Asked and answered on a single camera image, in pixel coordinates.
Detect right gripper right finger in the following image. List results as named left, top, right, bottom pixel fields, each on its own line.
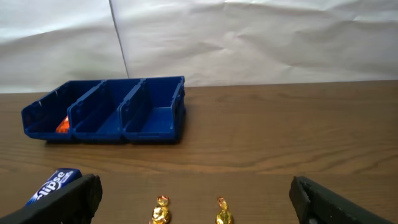
left=289, top=175, right=396, bottom=224

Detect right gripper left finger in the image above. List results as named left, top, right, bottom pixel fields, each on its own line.
left=0, top=173, right=103, bottom=224

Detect blue candy pack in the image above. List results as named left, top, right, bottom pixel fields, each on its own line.
left=24, top=168, right=83, bottom=207

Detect orange candy box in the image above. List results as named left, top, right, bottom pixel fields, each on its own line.
left=55, top=115, right=70, bottom=134

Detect gold wrapped candy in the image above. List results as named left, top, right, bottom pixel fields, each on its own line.
left=151, top=195, right=172, bottom=224
left=216, top=196, right=234, bottom=224

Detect blue tray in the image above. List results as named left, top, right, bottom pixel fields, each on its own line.
left=21, top=75, right=187, bottom=144

